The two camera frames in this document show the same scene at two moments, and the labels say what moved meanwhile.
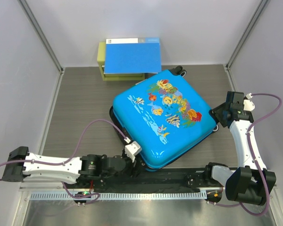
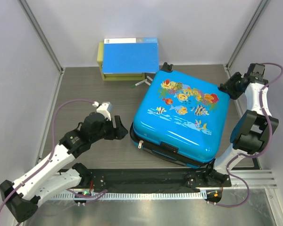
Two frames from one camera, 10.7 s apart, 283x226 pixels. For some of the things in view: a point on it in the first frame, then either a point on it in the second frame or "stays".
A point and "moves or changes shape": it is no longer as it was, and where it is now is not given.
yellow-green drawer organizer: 101,57 stays
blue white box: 132,55 stays
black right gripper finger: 222,114 -> 228,85
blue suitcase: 165,117 moves or changes shape
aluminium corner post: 34,22 stays
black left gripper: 134,171 -> 119,132
